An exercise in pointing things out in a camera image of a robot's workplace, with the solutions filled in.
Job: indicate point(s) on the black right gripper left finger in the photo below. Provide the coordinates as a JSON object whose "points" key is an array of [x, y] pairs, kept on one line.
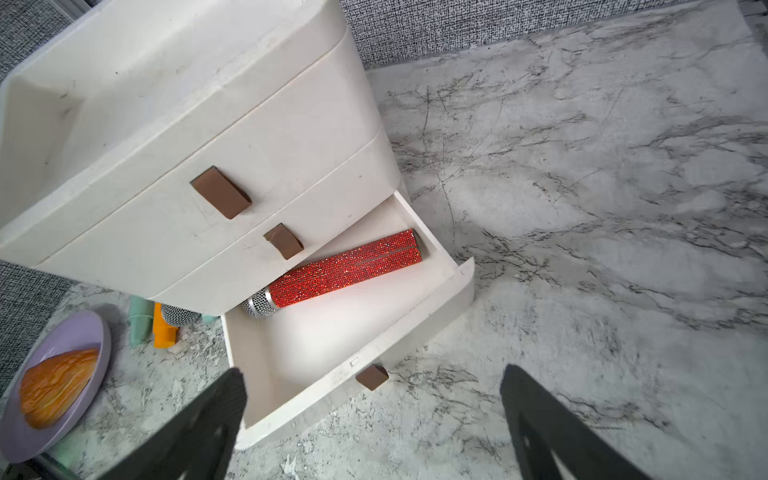
{"points": [[198, 442]]}

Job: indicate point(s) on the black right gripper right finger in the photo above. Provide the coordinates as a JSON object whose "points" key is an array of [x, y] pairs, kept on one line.
{"points": [[545, 434]]}

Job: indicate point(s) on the orange microphone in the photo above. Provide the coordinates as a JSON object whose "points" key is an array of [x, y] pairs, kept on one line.
{"points": [[164, 335]]}

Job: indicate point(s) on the white bottom drawer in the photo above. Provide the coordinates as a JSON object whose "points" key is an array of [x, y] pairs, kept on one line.
{"points": [[303, 362]]}

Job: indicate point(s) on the white drawer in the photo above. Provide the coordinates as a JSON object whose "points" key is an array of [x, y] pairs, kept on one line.
{"points": [[292, 234], [303, 362], [237, 183]]}

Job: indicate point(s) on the glittery red microphone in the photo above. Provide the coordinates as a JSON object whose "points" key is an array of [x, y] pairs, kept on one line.
{"points": [[348, 268]]}

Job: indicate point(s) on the white top drawer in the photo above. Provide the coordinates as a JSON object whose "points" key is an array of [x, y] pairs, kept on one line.
{"points": [[237, 183]]}

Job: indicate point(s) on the white drawer cabinet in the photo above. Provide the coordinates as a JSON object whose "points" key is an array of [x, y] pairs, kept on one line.
{"points": [[129, 91]]}

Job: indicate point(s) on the orange pastry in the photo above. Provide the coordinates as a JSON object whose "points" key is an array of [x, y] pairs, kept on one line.
{"points": [[50, 388]]}

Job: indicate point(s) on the purple plate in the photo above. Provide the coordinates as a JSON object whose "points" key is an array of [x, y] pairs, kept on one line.
{"points": [[84, 330]]}

